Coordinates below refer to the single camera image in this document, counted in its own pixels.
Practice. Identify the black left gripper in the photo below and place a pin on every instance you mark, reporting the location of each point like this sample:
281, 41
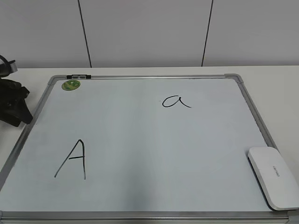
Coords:
13, 108

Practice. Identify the white rectangular board eraser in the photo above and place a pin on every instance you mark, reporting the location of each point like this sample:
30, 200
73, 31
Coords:
277, 181

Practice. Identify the round green magnet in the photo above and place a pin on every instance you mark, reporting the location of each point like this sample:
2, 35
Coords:
70, 85

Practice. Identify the black silver board clip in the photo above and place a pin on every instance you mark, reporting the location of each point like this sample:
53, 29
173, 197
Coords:
78, 76

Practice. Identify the white magnetic whiteboard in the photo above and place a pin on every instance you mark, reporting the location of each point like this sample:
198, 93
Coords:
129, 149

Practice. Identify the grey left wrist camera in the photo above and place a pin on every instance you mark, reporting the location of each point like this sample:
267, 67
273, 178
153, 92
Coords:
7, 67

